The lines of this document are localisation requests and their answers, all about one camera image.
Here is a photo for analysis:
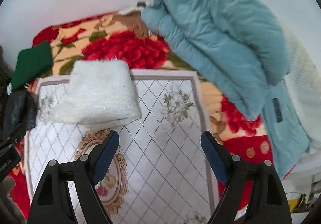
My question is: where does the white quilted mat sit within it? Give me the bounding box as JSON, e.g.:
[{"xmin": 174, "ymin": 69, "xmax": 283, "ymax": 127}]
[{"xmin": 24, "ymin": 70, "xmax": 218, "ymax": 223}]

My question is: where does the white fluffy sweater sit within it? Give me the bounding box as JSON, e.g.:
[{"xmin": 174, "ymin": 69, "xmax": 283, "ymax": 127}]
[{"xmin": 51, "ymin": 60, "xmax": 140, "ymax": 129}]

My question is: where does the cream knitted garment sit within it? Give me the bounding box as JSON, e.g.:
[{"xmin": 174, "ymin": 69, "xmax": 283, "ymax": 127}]
[{"xmin": 281, "ymin": 23, "xmax": 321, "ymax": 179}]

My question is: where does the light blue puffer jacket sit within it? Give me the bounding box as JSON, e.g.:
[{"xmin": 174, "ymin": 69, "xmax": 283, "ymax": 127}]
[{"xmin": 141, "ymin": 0, "xmax": 309, "ymax": 177}]

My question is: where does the red floral blanket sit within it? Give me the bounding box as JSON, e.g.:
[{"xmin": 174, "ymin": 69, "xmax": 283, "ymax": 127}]
[{"xmin": 7, "ymin": 10, "xmax": 275, "ymax": 221}]

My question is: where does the dark green folded garment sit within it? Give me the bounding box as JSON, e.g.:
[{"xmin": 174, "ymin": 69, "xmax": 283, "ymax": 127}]
[{"xmin": 11, "ymin": 41, "xmax": 53, "ymax": 92}]

